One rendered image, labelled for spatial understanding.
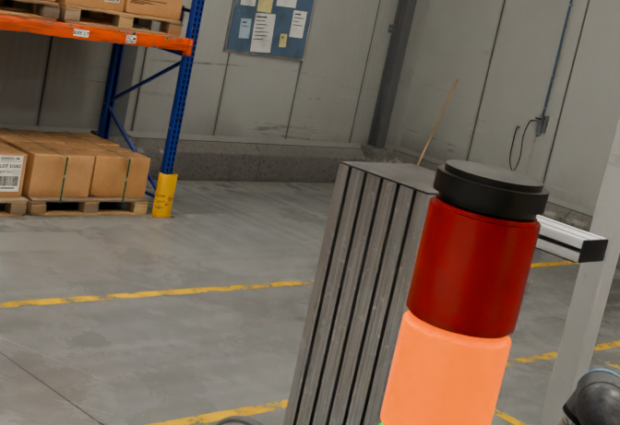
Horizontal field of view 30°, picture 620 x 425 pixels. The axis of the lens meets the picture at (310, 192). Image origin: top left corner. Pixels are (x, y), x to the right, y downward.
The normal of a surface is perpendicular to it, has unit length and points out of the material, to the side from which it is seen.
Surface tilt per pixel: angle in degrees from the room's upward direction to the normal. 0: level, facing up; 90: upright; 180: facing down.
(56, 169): 90
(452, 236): 90
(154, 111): 90
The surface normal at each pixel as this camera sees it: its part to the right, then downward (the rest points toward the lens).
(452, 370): -0.09, 0.17
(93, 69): 0.69, 0.28
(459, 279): -0.34, 0.11
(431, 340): -0.57, 0.04
